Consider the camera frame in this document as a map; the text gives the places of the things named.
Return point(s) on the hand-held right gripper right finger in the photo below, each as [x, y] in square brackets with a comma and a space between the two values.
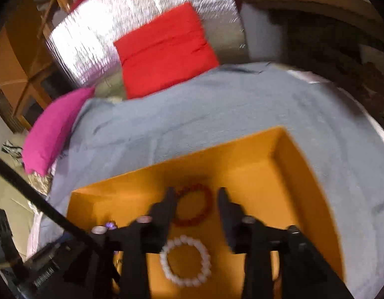
[227, 218]

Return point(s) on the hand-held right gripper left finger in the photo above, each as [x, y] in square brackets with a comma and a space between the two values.
[165, 215]

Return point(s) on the orange cardboard box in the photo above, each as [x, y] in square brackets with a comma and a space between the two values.
[257, 177]

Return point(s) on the pale pink sheet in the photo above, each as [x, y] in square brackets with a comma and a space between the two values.
[34, 233]

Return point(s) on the gold patterned cloth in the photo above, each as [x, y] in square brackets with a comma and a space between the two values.
[39, 182]

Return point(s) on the black white patterned cloth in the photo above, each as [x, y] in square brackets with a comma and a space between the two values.
[11, 151]

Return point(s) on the magenta pillow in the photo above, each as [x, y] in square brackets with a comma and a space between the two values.
[52, 130]

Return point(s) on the small red pillow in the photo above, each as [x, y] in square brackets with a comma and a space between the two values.
[167, 49]

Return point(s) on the silver foil insulation panel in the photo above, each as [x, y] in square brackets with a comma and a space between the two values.
[133, 6]

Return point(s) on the wooden cabinet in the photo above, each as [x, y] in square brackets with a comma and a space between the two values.
[14, 62]

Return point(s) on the wooden chair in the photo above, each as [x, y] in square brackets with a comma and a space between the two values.
[55, 3]

